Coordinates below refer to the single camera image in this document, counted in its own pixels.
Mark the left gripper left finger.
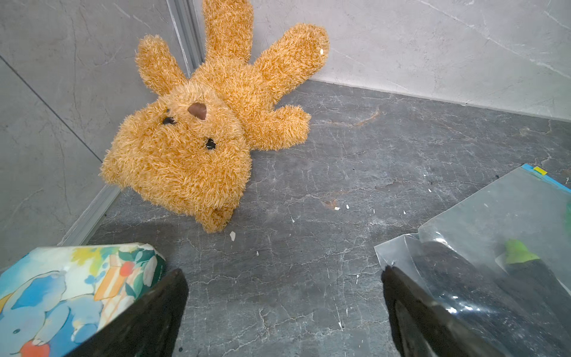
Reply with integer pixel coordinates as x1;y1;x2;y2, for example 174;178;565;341
68;269;189;356

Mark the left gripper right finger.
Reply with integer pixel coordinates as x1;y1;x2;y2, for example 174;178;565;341
382;266;504;356

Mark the yellow zipper slider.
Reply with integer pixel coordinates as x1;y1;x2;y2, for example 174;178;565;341
533;166;547;176

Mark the colourful tissue pack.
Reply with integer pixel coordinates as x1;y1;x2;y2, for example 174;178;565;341
1;243;166;356

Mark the brown teddy bear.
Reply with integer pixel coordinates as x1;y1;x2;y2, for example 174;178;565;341
101;1;330;233

